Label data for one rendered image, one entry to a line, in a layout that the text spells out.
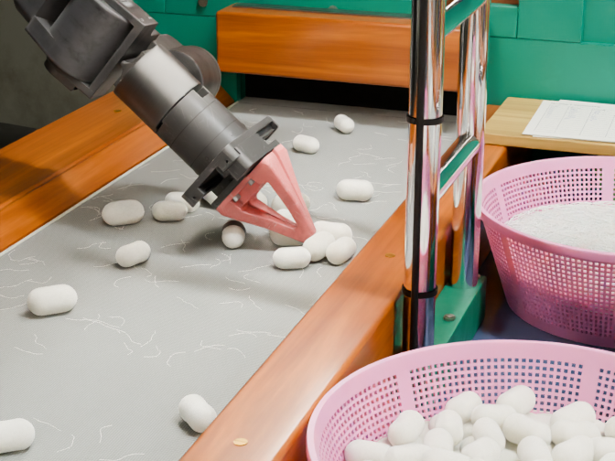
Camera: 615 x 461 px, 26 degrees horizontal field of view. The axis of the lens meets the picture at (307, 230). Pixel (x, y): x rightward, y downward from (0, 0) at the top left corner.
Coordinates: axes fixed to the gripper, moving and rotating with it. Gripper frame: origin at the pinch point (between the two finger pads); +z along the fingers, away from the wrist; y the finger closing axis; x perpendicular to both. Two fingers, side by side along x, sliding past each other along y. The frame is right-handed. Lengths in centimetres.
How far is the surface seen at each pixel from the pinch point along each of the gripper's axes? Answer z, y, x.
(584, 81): 10.3, 43.5, -14.3
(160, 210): -10.4, 2.6, 9.9
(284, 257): 0.4, -4.6, 0.6
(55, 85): -87, 250, 153
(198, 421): 3.7, -32.0, -1.9
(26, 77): -96, 252, 159
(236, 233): -3.9, -1.4, 3.9
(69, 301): -8.8, -18.0, 8.8
